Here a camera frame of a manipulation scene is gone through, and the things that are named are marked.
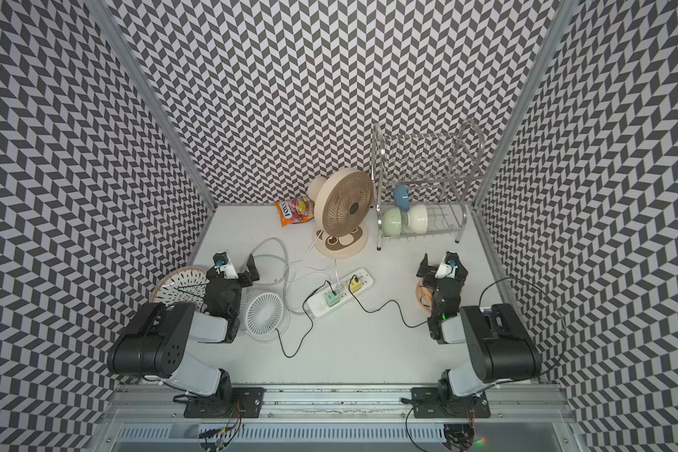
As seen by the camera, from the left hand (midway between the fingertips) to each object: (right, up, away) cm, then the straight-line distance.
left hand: (238, 259), depth 90 cm
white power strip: (+33, -11, -1) cm, 35 cm away
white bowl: (+61, +13, +8) cm, 63 cm away
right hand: (+65, 0, -1) cm, 65 cm away
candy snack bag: (+13, +17, +25) cm, 33 cm away
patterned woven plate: (-20, -9, +3) cm, 22 cm away
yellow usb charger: (+38, -8, -2) cm, 39 cm away
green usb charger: (+31, -12, -5) cm, 34 cm away
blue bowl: (+56, +22, +15) cm, 62 cm away
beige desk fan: (+34, +18, -6) cm, 39 cm away
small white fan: (+11, -14, -11) cm, 21 cm away
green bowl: (+51, +12, +6) cm, 53 cm away
